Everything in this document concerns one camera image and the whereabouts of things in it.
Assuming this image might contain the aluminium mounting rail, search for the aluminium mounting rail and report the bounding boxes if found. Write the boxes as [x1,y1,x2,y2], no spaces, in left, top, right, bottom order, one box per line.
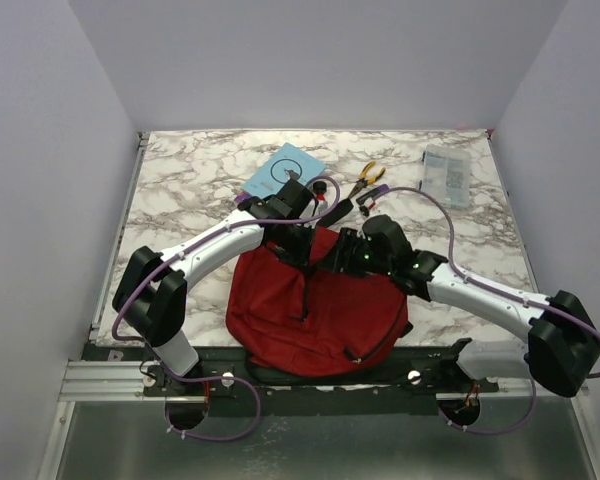
[59,355,590,402]

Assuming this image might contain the purple highlighter marker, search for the purple highlighter marker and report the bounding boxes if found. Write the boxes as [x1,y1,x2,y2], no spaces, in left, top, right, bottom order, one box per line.
[356,184,389,205]

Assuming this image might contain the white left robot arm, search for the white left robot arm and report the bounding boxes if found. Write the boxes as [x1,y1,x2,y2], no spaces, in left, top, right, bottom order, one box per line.
[112,179,314,395]

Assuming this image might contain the clear plastic organizer box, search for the clear plastic organizer box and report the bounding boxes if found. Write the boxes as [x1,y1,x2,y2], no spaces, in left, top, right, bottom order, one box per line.
[419,144,471,210]

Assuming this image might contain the red student backpack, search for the red student backpack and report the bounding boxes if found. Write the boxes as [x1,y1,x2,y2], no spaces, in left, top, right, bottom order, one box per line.
[226,227,412,378]

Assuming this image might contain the light blue book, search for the light blue book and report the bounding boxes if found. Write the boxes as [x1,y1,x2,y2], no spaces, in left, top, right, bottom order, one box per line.
[242,143,326,198]

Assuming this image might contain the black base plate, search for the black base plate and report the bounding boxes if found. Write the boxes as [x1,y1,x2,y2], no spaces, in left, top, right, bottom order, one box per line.
[82,339,529,426]

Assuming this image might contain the yellow handled pliers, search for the yellow handled pliers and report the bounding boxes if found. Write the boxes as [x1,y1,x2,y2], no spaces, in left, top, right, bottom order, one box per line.
[347,161,386,199]

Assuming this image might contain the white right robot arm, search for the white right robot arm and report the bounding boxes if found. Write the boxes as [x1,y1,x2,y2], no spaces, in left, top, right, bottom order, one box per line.
[322,215,600,398]

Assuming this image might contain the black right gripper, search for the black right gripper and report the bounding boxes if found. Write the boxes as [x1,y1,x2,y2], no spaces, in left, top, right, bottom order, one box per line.
[318,226,395,278]

